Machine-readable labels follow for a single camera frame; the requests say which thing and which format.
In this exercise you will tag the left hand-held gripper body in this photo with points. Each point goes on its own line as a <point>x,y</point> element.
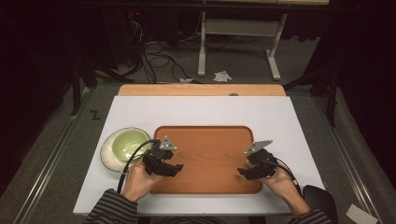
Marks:
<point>158,153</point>

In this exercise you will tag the large crumpled white paper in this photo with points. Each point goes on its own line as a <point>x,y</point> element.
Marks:
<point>222,76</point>

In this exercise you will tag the white desk frame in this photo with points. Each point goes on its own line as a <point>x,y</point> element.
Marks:
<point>236,27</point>

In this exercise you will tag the metal floor rail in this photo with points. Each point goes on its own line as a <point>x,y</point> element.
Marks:
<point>46,171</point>
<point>348,161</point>

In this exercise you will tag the black metal stand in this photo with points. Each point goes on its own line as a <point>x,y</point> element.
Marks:
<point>332,93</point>
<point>76,87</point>

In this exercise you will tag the green bowl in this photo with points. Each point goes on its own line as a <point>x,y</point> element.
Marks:
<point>107,155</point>
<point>129,146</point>

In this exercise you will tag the small crumpled white paper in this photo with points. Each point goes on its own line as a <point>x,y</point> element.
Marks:
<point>186,80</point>

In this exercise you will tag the person's left hand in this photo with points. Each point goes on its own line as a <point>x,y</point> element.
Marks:
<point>140,183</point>

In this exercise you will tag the flat white paper sheet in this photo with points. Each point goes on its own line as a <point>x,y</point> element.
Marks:
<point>361,215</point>

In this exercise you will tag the white table mat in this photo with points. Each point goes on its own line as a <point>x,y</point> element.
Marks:
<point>199,110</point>

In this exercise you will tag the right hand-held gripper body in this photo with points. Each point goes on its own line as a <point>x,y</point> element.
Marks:
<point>264,160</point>

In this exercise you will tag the person's right hand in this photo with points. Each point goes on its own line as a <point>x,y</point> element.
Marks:
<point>281,185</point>

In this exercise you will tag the black chair seat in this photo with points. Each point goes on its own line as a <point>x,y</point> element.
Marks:
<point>320,200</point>

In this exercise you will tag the wooden tray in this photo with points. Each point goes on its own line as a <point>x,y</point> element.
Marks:
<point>208,155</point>

